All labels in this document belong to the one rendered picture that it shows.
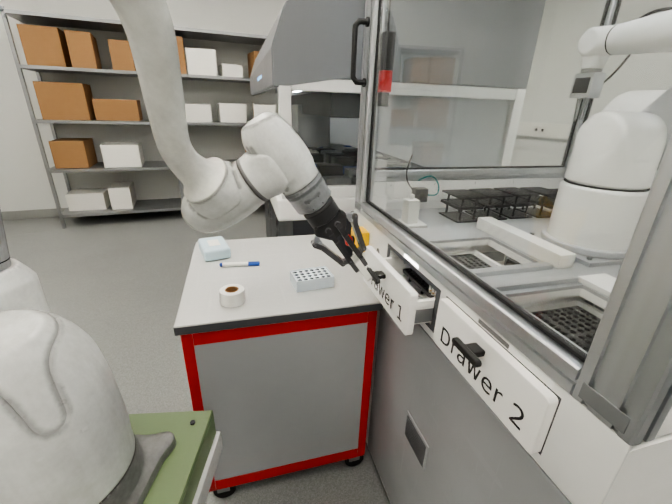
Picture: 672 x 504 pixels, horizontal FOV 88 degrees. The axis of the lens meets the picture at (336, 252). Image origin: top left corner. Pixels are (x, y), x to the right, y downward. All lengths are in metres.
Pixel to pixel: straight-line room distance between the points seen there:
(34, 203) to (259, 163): 4.69
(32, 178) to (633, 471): 5.21
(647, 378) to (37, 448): 0.63
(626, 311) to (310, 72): 1.34
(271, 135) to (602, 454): 0.68
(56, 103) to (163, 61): 4.00
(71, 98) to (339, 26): 3.38
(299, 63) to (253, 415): 1.29
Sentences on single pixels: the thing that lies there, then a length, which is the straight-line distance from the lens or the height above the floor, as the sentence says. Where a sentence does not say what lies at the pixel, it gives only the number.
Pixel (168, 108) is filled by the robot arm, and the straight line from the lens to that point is 0.62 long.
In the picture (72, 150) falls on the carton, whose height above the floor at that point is 0.80.
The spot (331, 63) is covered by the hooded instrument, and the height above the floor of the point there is 1.45.
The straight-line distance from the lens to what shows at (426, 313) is 0.84.
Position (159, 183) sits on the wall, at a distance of 4.96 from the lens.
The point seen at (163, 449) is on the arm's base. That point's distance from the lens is 0.64.
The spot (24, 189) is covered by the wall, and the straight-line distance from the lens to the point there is 5.27.
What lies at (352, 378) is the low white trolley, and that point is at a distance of 1.22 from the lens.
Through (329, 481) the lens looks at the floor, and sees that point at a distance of 1.56.
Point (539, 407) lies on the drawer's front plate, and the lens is 0.62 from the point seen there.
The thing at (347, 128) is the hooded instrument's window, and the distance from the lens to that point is 1.62.
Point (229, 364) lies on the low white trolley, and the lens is 1.09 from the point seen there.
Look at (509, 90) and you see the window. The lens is 0.67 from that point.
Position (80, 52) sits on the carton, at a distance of 4.47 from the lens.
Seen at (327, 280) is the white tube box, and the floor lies 0.79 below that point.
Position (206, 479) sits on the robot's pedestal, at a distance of 0.68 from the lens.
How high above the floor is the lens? 1.29
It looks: 23 degrees down
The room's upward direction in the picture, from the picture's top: 2 degrees clockwise
